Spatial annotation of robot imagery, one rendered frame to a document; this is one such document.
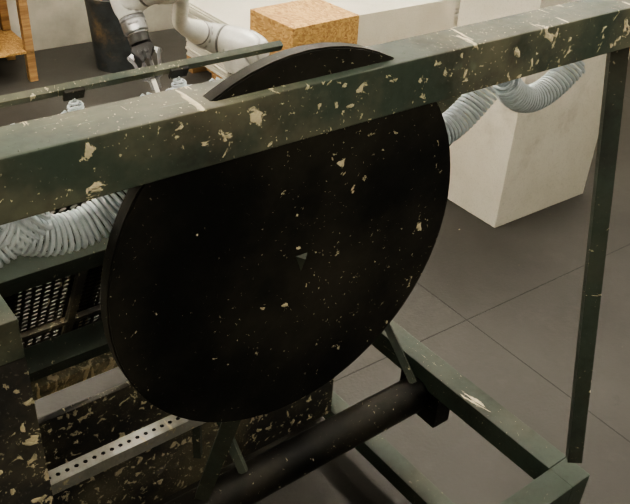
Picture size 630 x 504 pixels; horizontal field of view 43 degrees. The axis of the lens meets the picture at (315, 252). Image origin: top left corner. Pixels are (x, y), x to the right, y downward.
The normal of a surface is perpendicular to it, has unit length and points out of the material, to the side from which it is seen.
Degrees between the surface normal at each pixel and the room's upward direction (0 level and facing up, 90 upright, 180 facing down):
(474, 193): 90
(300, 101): 90
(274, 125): 90
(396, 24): 90
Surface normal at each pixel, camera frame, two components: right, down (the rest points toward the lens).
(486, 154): -0.81, 0.29
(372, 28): 0.58, 0.47
